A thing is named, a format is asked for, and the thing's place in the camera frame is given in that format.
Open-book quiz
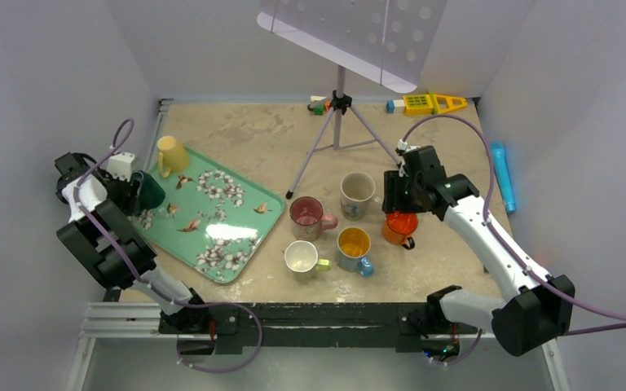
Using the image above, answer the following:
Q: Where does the yellow toy grid block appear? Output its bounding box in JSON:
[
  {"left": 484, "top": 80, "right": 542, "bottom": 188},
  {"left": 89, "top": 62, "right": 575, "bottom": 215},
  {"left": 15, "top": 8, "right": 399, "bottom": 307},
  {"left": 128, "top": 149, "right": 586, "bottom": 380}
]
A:
[{"left": 403, "top": 94, "right": 435, "bottom": 116}]

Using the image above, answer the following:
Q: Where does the yellow green toy ramp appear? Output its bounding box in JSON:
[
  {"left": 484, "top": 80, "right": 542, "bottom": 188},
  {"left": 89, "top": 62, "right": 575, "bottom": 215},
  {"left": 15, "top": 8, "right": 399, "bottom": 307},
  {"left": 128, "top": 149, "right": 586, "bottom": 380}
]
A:
[{"left": 428, "top": 91, "right": 469, "bottom": 115}]

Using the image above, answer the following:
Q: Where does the orange mug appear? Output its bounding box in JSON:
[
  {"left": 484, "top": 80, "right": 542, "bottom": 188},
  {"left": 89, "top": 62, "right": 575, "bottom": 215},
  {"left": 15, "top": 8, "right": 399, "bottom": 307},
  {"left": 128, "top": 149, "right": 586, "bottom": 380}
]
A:
[{"left": 381, "top": 212, "right": 418, "bottom": 250}]

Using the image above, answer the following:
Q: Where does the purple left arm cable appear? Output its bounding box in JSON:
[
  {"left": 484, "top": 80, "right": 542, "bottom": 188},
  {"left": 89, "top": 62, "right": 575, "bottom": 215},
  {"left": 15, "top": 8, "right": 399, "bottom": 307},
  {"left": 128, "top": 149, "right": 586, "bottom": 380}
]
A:
[{"left": 73, "top": 118, "right": 264, "bottom": 327}]

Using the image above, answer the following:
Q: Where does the green floral tray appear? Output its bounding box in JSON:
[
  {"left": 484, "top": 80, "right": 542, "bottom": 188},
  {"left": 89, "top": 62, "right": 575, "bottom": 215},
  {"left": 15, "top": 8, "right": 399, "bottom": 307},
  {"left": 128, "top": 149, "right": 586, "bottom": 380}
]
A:
[{"left": 131, "top": 149, "right": 284, "bottom": 284}]

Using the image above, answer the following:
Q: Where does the blue toy flashlight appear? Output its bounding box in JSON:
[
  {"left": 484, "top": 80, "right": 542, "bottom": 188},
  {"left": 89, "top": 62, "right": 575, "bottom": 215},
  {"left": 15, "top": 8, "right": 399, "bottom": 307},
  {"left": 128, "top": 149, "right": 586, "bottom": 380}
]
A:
[{"left": 489, "top": 142, "right": 516, "bottom": 214}]

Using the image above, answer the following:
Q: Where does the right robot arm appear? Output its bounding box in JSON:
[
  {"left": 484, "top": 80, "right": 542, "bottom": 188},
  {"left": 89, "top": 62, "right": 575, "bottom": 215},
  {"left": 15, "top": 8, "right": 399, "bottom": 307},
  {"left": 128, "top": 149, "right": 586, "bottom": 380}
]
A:
[{"left": 382, "top": 142, "right": 575, "bottom": 357}]

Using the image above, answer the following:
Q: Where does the blue white toy block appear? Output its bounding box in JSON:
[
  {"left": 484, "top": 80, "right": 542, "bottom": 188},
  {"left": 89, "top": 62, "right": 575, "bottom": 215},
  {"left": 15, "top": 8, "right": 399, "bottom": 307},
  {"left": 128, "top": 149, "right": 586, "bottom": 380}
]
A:
[{"left": 386, "top": 99, "right": 405, "bottom": 114}]

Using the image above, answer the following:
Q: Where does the white music stand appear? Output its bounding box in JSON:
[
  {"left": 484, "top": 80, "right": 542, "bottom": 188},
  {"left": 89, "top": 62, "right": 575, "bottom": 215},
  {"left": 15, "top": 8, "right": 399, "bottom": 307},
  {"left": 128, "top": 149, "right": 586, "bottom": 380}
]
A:
[{"left": 256, "top": 0, "right": 449, "bottom": 200}]

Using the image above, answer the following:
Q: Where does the lime green mug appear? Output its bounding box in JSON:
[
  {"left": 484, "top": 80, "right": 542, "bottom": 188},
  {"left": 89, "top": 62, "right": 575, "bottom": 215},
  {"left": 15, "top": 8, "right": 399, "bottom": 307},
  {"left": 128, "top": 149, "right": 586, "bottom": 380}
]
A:
[{"left": 284, "top": 240, "right": 332, "bottom": 281}]

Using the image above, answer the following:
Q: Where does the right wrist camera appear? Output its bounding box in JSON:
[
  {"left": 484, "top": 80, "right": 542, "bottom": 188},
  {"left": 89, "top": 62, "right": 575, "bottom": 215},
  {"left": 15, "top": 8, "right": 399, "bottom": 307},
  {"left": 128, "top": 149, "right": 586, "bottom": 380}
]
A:
[{"left": 395, "top": 138, "right": 420, "bottom": 156}]

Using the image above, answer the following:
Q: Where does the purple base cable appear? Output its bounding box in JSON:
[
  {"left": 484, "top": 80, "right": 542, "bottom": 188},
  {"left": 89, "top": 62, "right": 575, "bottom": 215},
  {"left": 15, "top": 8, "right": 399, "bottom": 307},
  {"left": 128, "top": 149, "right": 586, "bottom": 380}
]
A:
[{"left": 176, "top": 305, "right": 264, "bottom": 375}]

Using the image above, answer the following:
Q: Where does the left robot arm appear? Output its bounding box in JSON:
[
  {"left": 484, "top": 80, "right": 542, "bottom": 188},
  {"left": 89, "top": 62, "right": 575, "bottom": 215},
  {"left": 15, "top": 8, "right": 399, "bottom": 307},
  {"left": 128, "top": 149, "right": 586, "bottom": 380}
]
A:
[{"left": 55, "top": 152, "right": 214, "bottom": 334}]

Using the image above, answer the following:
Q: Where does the dark green mug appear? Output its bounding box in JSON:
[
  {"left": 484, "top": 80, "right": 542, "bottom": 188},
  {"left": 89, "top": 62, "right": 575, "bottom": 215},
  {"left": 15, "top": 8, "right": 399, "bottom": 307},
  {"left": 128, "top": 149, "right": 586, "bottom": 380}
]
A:
[{"left": 130, "top": 170, "right": 166, "bottom": 215}]

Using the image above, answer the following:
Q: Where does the pink skull mug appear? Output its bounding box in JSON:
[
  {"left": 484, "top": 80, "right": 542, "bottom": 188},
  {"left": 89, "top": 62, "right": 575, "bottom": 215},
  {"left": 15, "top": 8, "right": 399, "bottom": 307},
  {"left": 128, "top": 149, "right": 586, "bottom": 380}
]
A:
[{"left": 289, "top": 196, "right": 338, "bottom": 242}]

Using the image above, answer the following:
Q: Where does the blue butterfly mug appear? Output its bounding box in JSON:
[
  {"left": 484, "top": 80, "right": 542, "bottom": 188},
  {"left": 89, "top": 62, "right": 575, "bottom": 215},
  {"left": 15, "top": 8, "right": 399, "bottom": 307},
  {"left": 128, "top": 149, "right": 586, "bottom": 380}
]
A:
[{"left": 335, "top": 226, "right": 374, "bottom": 278}]

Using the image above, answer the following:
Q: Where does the cream dragon mug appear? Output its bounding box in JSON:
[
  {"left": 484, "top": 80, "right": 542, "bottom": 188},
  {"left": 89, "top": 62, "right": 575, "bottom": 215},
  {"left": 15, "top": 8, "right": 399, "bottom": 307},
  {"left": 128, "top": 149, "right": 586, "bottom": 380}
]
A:
[{"left": 340, "top": 172, "right": 381, "bottom": 221}]

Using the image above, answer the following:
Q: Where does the yellow mug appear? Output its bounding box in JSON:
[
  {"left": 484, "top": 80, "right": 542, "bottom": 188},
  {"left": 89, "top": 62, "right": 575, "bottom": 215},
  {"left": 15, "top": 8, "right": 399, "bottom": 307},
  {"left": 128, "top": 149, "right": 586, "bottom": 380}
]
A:
[{"left": 156, "top": 136, "right": 190, "bottom": 178}]

